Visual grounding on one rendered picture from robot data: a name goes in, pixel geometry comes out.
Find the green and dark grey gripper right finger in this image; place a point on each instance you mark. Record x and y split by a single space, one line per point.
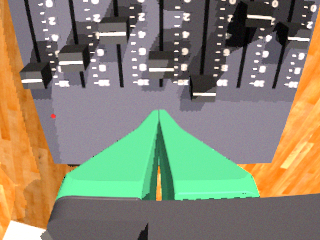
194 171

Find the grey lighting desk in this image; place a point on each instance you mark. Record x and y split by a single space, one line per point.
242 76

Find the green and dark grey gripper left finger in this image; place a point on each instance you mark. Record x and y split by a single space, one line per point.
124 169

